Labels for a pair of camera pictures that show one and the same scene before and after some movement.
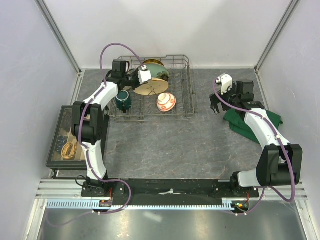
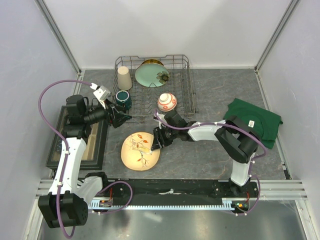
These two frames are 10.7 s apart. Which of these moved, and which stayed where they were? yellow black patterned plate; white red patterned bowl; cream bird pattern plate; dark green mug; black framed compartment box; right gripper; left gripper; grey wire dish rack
Moved: right gripper; cream bird pattern plate; left gripper
Stayed: black framed compartment box; dark green mug; grey wire dish rack; white red patterned bowl; yellow black patterned plate
